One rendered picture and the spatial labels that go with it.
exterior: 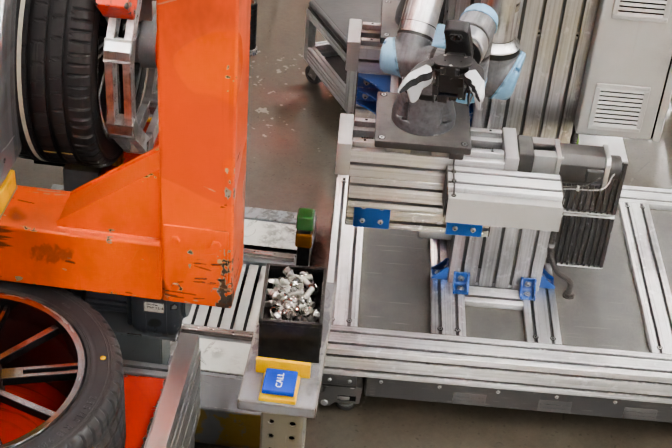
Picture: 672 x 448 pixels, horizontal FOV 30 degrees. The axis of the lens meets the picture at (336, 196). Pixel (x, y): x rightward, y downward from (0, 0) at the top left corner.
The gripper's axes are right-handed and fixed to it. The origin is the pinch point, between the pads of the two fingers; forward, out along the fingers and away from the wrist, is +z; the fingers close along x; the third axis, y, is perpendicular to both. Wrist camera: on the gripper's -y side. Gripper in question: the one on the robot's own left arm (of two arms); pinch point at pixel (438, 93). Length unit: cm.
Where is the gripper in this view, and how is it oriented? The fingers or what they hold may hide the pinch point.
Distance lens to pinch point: 225.8
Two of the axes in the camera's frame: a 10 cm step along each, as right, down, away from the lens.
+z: -3.1, 5.5, -7.8
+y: 0.6, 8.3, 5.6
